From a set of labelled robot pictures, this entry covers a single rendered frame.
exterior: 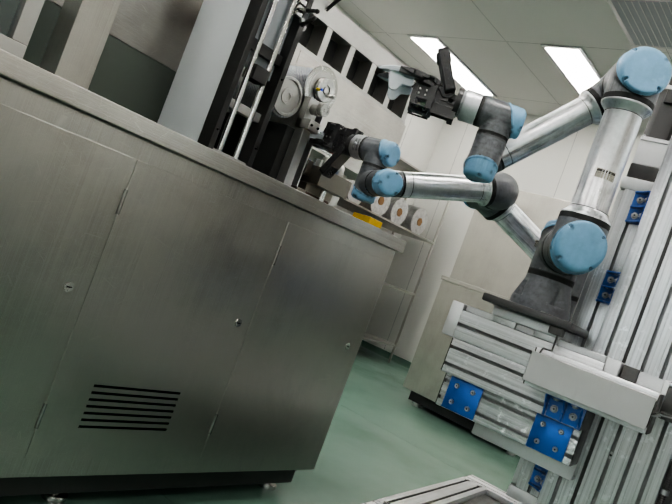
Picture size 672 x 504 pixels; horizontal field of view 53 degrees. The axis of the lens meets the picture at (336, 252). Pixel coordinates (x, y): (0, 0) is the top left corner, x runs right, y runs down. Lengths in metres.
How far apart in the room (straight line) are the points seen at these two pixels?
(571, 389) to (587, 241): 0.33
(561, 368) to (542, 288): 0.24
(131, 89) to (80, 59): 0.41
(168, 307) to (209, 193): 0.28
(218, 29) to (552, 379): 1.30
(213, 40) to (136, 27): 0.24
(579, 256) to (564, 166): 5.19
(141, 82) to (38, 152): 0.83
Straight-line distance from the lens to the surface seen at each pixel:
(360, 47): 2.81
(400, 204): 6.36
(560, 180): 6.72
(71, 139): 1.42
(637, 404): 1.53
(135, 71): 2.16
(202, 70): 2.03
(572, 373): 1.55
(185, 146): 1.52
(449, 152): 7.34
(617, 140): 1.66
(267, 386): 1.96
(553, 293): 1.71
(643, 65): 1.70
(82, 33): 1.78
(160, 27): 2.20
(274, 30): 1.90
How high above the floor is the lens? 0.76
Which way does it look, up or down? 1 degrees up
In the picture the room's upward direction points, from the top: 21 degrees clockwise
